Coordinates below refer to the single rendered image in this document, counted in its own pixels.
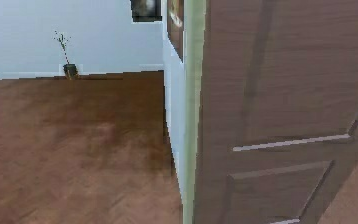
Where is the brown wooden room door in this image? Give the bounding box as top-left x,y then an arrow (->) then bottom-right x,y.
192,0 -> 358,224

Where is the dark framed wall picture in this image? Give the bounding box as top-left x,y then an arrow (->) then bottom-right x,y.
130,0 -> 163,23

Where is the potted house plant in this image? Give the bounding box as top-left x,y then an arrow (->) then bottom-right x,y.
53,31 -> 80,80

